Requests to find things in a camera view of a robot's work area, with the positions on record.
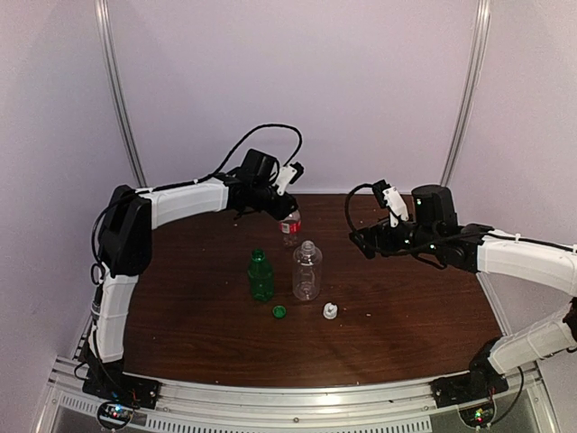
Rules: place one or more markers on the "right aluminium frame post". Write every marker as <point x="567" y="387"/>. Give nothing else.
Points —
<point x="480" y="35"/>

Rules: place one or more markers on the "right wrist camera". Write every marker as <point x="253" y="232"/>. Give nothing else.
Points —
<point x="389" y="198"/>

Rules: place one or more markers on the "left aluminium frame post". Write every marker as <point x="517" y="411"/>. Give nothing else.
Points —
<point x="106" y="35"/>

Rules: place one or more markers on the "clear bottle white cap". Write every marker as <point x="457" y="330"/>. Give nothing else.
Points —
<point x="307" y="271"/>

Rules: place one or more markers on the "aluminium frame post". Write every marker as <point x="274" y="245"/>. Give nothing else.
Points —
<point x="480" y="35"/>
<point x="106" y="35"/>

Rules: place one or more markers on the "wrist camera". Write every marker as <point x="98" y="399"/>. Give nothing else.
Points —
<point x="389" y="198"/>
<point x="288" y="175"/>

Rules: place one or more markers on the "aluminium front rail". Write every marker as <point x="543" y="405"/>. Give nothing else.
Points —
<point x="396" y="407"/>

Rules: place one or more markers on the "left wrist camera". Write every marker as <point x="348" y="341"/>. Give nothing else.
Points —
<point x="288" y="175"/>

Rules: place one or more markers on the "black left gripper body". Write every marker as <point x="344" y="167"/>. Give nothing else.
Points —
<point x="278" y="212"/>

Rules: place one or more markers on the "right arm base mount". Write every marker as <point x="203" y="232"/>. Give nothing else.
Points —
<point x="480" y="382"/>

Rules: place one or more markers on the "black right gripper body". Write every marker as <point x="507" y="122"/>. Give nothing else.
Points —
<point x="389" y="246"/>

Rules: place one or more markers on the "green plastic bottle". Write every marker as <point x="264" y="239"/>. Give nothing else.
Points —
<point x="261" y="276"/>

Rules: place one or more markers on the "clear bottle red label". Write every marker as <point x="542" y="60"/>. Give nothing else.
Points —
<point x="290" y="228"/>

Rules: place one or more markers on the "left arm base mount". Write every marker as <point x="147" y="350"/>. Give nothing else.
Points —
<point x="108" y="381"/>

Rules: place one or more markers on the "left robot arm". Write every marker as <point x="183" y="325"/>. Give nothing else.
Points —
<point x="124" y="235"/>

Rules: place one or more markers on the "green bottle cap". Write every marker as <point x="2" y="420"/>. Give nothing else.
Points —
<point x="279" y="312"/>

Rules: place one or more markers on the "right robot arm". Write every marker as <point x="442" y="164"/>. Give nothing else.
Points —
<point x="431" y="234"/>

